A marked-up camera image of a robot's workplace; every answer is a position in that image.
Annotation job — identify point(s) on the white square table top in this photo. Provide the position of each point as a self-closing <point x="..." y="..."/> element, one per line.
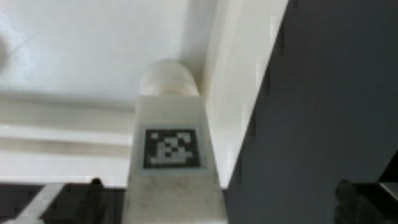
<point x="79" y="46"/>

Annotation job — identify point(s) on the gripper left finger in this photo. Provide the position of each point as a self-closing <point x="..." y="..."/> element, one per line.
<point x="73" y="203"/>

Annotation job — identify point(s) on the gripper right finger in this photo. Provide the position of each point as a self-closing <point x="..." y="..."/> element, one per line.
<point x="367" y="204"/>

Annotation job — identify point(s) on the white table leg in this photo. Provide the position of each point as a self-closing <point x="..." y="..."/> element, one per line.
<point x="173" y="191"/>

